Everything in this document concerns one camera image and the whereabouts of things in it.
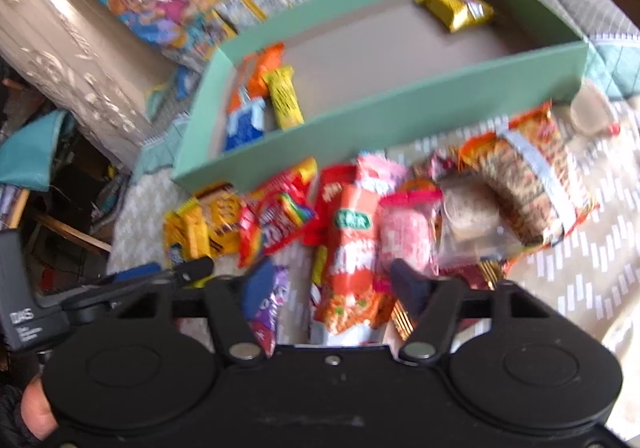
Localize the pink white snack packet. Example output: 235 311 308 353
356 152 409 197

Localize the orange green-label snack packet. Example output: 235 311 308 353
311 182 399 347

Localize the red white-print snack packet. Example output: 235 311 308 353
305 164 362 249

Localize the blue white snack packet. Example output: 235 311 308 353
224 96 267 152

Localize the red rainbow candy packet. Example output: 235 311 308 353
237 188 317 269

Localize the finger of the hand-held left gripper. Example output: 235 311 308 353
102 256 216 296

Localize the wooden stick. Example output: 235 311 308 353
34 214 114 255

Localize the large orange noodle packet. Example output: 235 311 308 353
457 102 601 249

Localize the yellow snack bar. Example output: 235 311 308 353
263 66 305 131

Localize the purple snack packet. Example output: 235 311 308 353
250 265 292 355

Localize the gold foil snack packet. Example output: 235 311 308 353
414 0 495 34

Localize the gold striped snack packet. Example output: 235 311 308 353
390 262 502 341

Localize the small red snack packet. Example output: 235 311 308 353
424 147 466 181

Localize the yellow brown-print snack packet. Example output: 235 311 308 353
197 183 247 257

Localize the beige patterned curtain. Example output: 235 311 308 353
0 0 177 169

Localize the clear plastic jelly cup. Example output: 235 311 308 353
569 82 622 139

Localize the person's left hand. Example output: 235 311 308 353
22 374 60 440

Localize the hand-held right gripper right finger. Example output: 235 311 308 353
390 258 551 365

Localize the teal cloth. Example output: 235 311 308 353
0 110 69 192

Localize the plain yellow snack packet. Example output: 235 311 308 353
163 200 211 270

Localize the green cardboard box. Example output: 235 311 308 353
171 0 590 195

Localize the blue flat packet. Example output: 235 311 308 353
174 66 202 102

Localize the red yellow snack packet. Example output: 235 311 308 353
250 157 319 201

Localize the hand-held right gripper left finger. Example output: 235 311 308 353
125 259 277 368

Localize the pink cake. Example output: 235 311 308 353
378 190 445 279

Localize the clear brown cake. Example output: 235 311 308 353
434 175 522 269

